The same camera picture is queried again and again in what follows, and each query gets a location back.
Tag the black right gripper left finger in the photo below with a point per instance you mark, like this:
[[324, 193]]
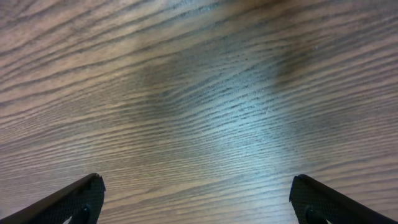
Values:
[[79, 202]]

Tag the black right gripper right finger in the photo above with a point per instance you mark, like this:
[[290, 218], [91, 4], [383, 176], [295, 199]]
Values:
[[315, 202]]

